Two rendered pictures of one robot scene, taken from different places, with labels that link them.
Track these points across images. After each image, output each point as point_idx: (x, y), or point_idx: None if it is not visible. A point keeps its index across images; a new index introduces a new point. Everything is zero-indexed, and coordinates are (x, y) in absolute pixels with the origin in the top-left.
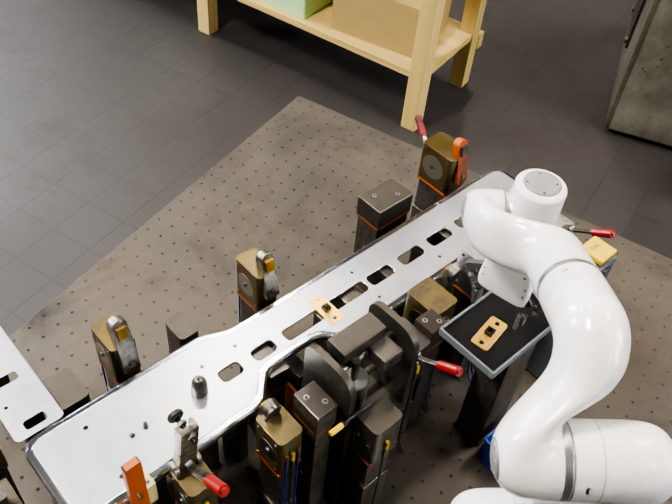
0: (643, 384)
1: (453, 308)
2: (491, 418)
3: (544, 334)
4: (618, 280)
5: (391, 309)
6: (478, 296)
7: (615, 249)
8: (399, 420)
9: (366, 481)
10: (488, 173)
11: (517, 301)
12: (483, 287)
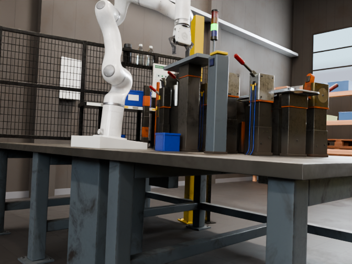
0: (197, 154)
1: (205, 86)
2: (179, 131)
3: (176, 63)
4: (298, 158)
5: None
6: (186, 54)
7: (218, 50)
8: (162, 88)
9: (159, 121)
10: (313, 93)
11: (174, 41)
12: (188, 51)
